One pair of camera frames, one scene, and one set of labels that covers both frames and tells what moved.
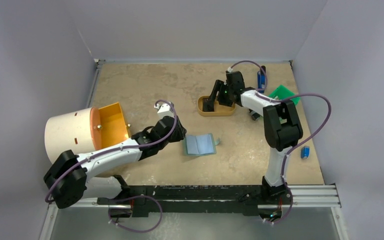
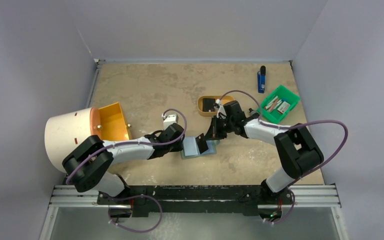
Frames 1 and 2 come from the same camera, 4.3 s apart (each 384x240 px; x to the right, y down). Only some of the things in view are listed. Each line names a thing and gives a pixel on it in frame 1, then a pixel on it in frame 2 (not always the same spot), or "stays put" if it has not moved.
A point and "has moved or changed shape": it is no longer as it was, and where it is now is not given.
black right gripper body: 221,94 to 217,129
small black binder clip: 255,116 stays put
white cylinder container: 79,131 stays put
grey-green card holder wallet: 199,145 has moved or changed shape
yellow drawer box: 113,128 stays put
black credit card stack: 207,105 stays put
